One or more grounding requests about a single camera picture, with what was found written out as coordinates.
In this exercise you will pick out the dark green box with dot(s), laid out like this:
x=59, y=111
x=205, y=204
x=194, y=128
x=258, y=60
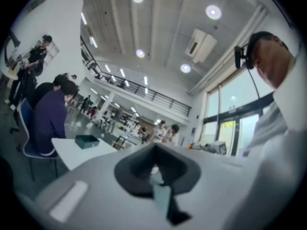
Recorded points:
x=86, y=141

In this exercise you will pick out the person's head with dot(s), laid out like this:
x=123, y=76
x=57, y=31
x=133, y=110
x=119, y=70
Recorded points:
x=273, y=61

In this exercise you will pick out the person's grey t-shirt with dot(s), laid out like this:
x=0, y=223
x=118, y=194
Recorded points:
x=271, y=126

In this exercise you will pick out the row of strip ceiling lights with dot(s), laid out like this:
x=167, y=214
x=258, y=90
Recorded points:
x=83, y=18

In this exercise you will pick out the white side table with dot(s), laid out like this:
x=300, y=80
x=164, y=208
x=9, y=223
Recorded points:
x=9, y=74

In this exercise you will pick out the black mezzanine railing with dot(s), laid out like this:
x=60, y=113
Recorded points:
x=168, y=102

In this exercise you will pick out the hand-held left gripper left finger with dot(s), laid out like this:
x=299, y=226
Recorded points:
x=129, y=174

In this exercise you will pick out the black head-mounted camera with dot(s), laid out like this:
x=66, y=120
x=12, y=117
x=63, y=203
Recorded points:
x=238, y=57

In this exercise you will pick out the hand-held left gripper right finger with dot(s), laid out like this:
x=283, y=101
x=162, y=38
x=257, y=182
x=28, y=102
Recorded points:
x=184, y=174

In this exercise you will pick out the white ceiling air conditioner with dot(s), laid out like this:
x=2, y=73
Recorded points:
x=201, y=44

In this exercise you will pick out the white display shelves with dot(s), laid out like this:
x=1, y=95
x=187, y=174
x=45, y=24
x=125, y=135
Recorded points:
x=124, y=122

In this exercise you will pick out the blue chair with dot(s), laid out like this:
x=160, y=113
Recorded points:
x=25, y=114

